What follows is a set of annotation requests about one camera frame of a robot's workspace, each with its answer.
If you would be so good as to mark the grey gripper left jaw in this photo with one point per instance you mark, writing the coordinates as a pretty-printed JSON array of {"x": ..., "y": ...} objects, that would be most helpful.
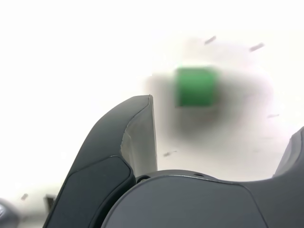
[{"x": 99, "y": 147}]

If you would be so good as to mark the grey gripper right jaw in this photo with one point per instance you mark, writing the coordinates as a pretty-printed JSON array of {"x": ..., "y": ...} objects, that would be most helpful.
[{"x": 190, "y": 204}]

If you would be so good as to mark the green cube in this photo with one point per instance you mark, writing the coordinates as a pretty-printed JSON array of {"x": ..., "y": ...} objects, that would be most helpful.
[{"x": 196, "y": 86}]

